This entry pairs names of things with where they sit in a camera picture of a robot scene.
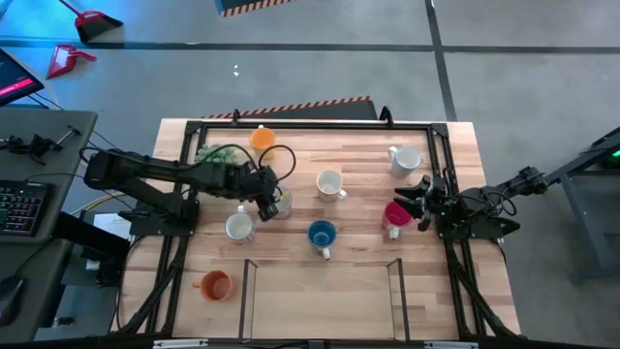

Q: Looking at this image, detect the pink and white mug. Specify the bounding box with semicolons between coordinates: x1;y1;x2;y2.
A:
381;201;415;241

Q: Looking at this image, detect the yellow-orange mug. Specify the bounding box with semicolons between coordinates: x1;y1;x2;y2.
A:
248;124;277;159

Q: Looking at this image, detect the grey desk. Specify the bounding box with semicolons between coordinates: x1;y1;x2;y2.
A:
0;107;99;344

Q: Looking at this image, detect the white paper sheet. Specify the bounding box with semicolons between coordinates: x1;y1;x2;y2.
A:
91;211;133;241

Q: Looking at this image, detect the orange faceted mug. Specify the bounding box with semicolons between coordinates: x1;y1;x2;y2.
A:
192;270;236;303

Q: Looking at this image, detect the red and black brush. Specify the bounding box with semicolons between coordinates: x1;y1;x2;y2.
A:
57;0;125;44

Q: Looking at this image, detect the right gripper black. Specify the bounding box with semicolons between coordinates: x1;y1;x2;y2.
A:
392;174;459;219

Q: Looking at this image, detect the hazard-striped black box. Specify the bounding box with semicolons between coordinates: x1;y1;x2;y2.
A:
201;95;379;121

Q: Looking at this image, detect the green plant in white pot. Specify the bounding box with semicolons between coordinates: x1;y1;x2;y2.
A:
194;143;243;166

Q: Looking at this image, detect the red dustpan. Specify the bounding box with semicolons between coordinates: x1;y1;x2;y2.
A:
46;44;98;80

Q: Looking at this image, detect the black box under desk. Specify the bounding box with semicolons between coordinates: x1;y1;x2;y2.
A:
50;210;132;288

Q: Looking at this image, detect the black clamp tool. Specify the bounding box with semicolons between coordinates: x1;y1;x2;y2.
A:
0;124;82;166

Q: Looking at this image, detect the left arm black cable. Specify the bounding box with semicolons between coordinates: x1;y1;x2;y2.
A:
79;143;297;184

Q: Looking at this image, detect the hazard-striped black platform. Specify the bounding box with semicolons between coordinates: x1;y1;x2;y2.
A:
214;0;296;18

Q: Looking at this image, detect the backlit black keyboard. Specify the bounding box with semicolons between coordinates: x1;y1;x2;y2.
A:
0;179;53;238

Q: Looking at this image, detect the black computer mouse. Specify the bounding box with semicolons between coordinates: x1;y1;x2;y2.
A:
0;274;26;327

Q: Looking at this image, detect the black metal stand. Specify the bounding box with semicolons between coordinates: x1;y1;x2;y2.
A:
546;126;620;282

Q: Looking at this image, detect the silver grey mug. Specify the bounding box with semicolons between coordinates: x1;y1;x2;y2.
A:
224;205;258;245

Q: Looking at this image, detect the black computer monitor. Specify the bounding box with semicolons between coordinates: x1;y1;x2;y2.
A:
0;47;46;108

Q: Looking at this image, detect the black wire frame rack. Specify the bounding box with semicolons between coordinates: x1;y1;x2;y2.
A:
237;258;412;341

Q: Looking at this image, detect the silver metal bracket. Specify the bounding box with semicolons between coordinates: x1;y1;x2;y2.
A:
423;340;480;349
152;338;209;349

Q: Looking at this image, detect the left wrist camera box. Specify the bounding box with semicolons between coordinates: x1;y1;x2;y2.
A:
256;196;281;223

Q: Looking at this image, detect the blue and white mug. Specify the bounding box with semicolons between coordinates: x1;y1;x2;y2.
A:
306;219;339;262

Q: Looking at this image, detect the teal floral patterned mug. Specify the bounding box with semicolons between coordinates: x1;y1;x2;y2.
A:
387;144;423;179

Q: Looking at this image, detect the yellow-rimmed patterned white mug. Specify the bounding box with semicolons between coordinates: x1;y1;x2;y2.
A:
316;169;349;204

